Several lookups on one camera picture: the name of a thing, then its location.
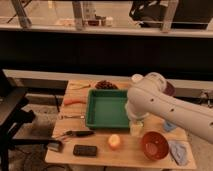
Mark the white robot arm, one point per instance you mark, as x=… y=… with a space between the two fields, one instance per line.
x=152 y=94

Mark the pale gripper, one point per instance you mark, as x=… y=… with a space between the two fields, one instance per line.
x=136 y=128

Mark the purple bowl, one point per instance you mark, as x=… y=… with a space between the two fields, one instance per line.
x=170 y=90

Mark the black rectangular sponge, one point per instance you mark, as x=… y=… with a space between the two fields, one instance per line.
x=85 y=150

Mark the blue cloth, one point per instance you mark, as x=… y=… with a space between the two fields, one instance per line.
x=179 y=152

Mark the black handled brush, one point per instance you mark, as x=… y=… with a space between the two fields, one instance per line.
x=71 y=135

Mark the yellow banana peeler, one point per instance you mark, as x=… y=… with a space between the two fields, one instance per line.
x=79 y=86

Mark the green plastic tray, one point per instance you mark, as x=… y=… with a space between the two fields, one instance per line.
x=106 y=109

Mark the metal spoon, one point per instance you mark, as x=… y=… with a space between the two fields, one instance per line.
x=61 y=117

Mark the white plastic cup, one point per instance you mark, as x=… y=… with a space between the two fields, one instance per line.
x=136 y=78

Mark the yellow apple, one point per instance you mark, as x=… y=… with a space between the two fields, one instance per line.
x=114 y=141

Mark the red bowl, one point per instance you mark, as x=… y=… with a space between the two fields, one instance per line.
x=154 y=146

